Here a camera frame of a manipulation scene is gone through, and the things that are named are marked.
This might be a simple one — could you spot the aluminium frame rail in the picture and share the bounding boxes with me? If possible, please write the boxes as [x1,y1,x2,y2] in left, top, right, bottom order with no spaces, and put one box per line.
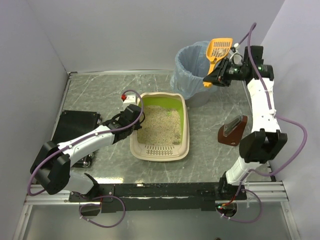
[25,182,289,205]

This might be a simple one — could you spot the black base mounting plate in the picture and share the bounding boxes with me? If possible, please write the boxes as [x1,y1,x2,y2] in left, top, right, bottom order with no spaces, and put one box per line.
[68,182,248,214]

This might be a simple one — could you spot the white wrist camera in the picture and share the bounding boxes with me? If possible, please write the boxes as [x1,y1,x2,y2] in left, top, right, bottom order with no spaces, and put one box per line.
[228,43,243,65]
[121,94,137,110]

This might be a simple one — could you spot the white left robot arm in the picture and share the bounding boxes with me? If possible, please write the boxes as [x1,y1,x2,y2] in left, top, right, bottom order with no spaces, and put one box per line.
[29,104,144,195]

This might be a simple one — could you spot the beige cat litter pellets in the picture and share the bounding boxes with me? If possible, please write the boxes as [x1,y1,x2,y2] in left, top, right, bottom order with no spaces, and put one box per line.
[137,105,182,146]

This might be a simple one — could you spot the orange plastic litter scoop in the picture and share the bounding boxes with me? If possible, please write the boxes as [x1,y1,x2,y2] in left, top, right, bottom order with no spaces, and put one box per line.
[205,37,233,88]

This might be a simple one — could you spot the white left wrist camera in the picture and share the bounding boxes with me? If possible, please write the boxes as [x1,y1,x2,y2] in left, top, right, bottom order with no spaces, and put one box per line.
[121,94,137,110]

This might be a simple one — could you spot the brown wooden metronome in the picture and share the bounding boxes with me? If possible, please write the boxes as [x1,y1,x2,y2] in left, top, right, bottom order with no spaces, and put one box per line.
[217,115,248,147]

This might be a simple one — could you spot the beige green litter box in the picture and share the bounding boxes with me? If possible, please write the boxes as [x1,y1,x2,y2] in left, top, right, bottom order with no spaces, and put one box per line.
[130,92,190,162]

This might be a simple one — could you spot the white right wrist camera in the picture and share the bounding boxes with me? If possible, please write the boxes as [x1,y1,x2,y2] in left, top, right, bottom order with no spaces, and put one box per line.
[228,43,243,65]

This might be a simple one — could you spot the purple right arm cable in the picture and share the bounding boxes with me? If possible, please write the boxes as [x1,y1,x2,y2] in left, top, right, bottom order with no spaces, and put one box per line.
[219,22,308,223]

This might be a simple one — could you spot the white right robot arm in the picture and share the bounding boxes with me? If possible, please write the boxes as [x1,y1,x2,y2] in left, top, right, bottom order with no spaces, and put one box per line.
[203,41,288,186]

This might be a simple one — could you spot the grey bin with blue bag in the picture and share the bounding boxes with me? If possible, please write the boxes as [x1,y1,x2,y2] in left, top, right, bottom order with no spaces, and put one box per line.
[170,41,218,108]

